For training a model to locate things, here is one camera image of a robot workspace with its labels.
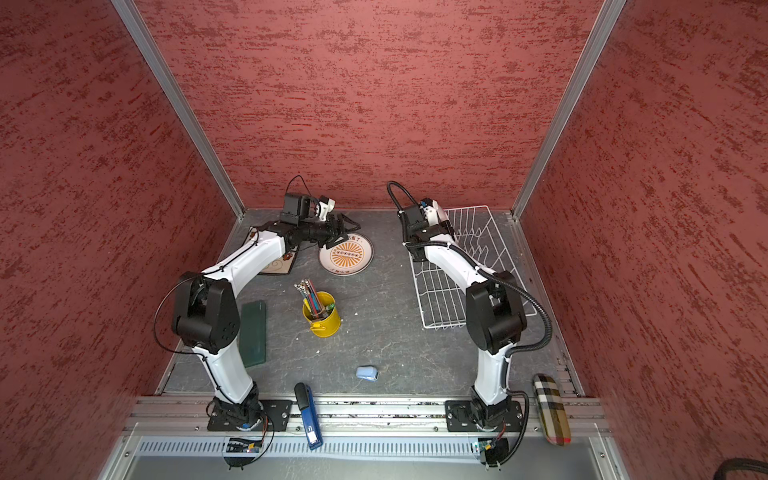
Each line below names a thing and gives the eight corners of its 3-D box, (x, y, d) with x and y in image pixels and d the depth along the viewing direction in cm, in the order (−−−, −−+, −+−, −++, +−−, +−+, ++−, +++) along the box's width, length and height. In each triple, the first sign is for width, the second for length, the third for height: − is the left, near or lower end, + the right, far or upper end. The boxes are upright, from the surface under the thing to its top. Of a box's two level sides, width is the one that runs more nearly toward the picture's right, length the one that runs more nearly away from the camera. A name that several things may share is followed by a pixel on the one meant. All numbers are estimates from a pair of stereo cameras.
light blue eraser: (356, 378, 82) (355, 374, 79) (358, 367, 84) (357, 363, 81) (377, 382, 82) (377, 378, 78) (379, 371, 83) (379, 367, 80)
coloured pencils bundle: (319, 328, 91) (307, 304, 78) (307, 309, 95) (294, 283, 82) (331, 321, 92) (321, 296, 79) (319, 302, 96) (308, 275, 83)
